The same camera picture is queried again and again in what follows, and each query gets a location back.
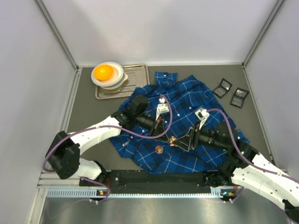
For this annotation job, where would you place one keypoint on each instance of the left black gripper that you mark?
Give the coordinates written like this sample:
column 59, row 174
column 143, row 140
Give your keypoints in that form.
column 154, row 126

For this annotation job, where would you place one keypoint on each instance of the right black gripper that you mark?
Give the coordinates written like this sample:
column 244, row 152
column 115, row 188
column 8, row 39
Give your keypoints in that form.
column 195, row 138

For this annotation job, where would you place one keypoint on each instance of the orange maple leaf brooch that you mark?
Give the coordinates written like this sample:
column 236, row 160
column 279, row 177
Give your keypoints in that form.
column 172, row 140

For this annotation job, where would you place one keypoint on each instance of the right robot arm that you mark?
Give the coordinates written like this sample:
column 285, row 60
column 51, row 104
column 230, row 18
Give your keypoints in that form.
column 244, row 166

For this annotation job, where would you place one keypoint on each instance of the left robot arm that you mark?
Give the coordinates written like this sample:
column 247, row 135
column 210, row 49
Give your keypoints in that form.
column 64, row 154

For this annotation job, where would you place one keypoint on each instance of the round brown badge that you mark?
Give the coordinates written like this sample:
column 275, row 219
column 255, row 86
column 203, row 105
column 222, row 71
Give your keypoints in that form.
column 159, row 149

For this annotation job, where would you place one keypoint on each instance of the blue plaid shirt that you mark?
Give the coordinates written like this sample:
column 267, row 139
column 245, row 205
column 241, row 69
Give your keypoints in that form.
column 185, row 97

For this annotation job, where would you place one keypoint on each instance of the black jewelry box left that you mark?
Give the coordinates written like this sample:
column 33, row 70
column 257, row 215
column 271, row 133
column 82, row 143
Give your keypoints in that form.
column 223, row 88

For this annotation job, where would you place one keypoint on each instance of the black jewelry box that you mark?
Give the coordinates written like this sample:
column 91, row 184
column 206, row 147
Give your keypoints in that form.
column 239, row 97
column 223, row 88

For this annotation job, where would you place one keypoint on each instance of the silver metal tray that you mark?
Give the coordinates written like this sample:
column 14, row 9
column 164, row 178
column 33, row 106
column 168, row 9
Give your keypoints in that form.
column 137, row 76

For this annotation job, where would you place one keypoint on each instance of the black jewelry box right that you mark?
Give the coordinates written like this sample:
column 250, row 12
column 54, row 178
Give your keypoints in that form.
column 239, row 97

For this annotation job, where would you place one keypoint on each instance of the white bowl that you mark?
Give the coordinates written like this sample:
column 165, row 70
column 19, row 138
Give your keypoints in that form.
column 118, row 69

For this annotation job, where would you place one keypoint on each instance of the orange ball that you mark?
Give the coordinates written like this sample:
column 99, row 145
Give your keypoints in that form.
column 103, row 72

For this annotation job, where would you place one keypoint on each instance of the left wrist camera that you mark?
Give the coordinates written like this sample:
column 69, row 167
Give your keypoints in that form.
column 162, row 108

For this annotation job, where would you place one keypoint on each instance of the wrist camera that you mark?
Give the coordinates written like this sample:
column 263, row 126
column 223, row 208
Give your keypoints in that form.
column 162, row 108
column 202, row 115

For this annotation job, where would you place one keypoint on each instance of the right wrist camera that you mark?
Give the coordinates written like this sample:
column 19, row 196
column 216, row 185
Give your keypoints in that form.
column 202, row 115

